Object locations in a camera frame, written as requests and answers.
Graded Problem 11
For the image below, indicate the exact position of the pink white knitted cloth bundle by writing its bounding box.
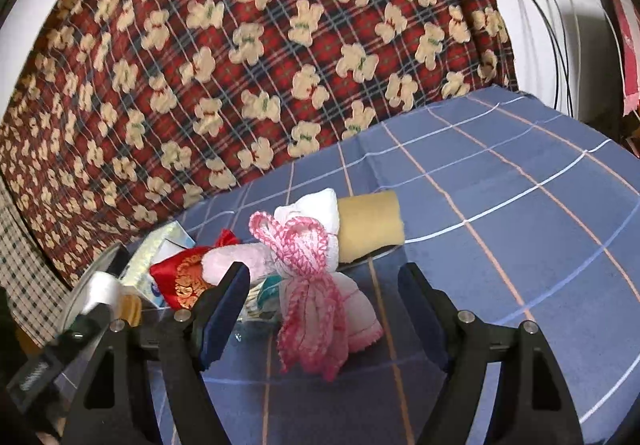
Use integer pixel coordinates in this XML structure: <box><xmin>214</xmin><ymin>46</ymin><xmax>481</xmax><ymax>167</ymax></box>
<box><xmin>248</xmin><ymin>188</ymin><xmax>384</xmax><ymax>381</ymax></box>

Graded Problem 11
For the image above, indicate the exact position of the fluffy pink soft item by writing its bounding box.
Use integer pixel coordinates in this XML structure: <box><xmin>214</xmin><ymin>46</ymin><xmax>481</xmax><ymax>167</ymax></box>
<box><xmin>202</xmin><ymin>243</ymin><xmax>276</xmax><ymax>286</ymax></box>

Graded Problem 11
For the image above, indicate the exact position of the checked beige hanging towel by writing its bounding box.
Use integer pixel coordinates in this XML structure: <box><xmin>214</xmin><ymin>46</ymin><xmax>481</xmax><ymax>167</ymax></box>
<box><xmin>0</xmin><ymin>184</ymin><xmax>70</xmax><ymax>345</ymax></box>

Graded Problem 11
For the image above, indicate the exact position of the red gold embroidered pouch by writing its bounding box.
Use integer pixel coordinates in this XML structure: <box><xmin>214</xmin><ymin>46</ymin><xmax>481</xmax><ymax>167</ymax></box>
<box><xmin>150</xmin><ymin>228</ymin><xmax>241</xmax><ymax>309</ymax></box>

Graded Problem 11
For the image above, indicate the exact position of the yellow patterned tissue box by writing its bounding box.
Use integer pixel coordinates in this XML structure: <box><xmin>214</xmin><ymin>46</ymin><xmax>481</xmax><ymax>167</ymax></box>
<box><xmin>119</xmin><ymin>221</ymin><xmax>195</xmax><ymax>307</ymax></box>

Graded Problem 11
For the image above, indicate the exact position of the light blue wipes packet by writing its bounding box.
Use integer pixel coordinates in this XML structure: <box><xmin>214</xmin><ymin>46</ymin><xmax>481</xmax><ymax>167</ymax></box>
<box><xmin>238</xmin><ymin>275</ymin><xmax>282</xmax><ymax>323</ymax></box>

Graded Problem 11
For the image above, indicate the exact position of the blue checked tablecloth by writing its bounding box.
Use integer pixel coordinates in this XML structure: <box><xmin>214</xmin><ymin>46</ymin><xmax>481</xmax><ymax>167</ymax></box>
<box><xmin>180</xmin><ymin>88</ymin><xmax>639</xmax><ymax>444</ymax></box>

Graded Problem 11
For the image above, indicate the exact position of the yellow sponge block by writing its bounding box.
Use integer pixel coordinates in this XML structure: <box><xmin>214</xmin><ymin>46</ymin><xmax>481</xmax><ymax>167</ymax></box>
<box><xmin>337</xmin><ymin>191</ymin><xmax>405</xmax><ymax>263</ymax></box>

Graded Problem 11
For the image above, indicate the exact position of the red plaid bear blanket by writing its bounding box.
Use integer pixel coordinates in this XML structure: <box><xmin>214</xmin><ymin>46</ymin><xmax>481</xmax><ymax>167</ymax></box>
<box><xmin>1</xmin><ymin>0</ymin><xmax>518</xmax><ymax>284</ymax></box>

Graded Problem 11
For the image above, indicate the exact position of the pink white plastic bag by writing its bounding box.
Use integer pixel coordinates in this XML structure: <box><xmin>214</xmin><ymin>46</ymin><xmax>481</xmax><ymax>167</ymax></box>
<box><xmin>610</xmin><ymin>0</ymin><xmax>639</xmax><ymax>117</ymax></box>

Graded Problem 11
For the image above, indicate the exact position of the black power cable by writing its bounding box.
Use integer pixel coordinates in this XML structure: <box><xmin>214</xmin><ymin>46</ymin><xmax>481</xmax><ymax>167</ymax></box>
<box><xmin>519</xmin><ymin>0</ymin><xmax>575</xmax><ymax>115</ymax></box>

